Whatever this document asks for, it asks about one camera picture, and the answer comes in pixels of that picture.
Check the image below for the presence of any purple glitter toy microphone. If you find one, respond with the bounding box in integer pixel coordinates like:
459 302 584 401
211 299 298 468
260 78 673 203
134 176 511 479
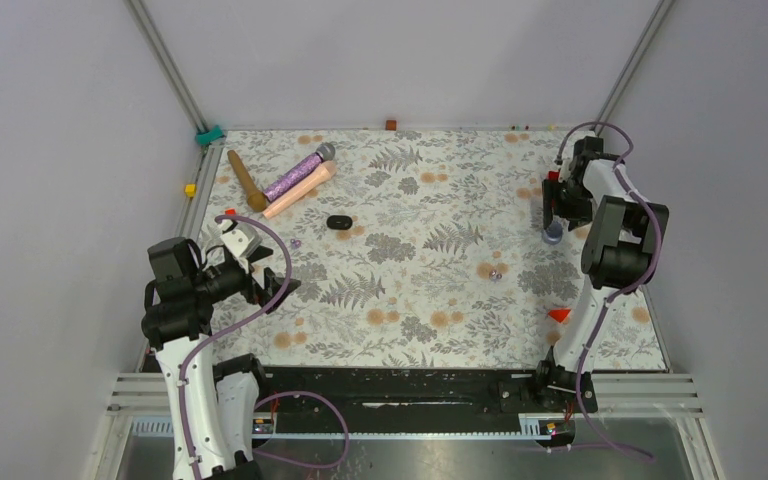
264 142 336 203

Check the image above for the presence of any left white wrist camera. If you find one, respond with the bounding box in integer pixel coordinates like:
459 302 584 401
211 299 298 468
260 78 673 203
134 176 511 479
217 219 262 265

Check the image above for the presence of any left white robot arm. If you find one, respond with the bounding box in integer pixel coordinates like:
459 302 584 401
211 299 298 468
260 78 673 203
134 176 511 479
141 232 300 479

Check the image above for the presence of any brown toy microphone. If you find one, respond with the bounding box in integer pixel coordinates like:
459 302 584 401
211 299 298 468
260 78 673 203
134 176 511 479
227 150 269 213

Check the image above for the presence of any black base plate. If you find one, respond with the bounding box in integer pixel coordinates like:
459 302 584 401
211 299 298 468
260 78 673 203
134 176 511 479
207 353 599 437

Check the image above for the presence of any red triangle block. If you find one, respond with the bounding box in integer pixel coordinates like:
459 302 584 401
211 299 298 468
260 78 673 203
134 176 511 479
548 308 572 324

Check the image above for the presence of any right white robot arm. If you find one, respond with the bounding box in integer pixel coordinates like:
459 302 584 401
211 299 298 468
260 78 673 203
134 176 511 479
529 137 669 413

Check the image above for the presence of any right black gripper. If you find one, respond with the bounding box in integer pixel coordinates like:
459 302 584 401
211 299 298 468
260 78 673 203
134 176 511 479
542 178 593 232

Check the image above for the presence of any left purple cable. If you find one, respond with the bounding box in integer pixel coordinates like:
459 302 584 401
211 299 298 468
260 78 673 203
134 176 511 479
177 214 350 480

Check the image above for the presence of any purple earbud case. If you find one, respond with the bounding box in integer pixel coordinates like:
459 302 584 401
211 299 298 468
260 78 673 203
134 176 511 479
541 221 564 245

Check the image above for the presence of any purple cable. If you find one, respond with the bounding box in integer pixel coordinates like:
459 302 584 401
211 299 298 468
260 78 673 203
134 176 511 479
177 214 350 480
554 121 664 464

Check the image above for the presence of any teal corner bracket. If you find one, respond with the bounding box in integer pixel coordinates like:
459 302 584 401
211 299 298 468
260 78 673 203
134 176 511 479
195 125 225 147

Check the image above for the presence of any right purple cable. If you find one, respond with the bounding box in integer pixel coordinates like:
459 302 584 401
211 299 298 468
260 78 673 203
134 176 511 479
554 121 664 464

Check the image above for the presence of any pink toy microphone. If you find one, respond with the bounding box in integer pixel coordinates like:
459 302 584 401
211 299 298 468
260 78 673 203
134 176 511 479
263 161 337 219

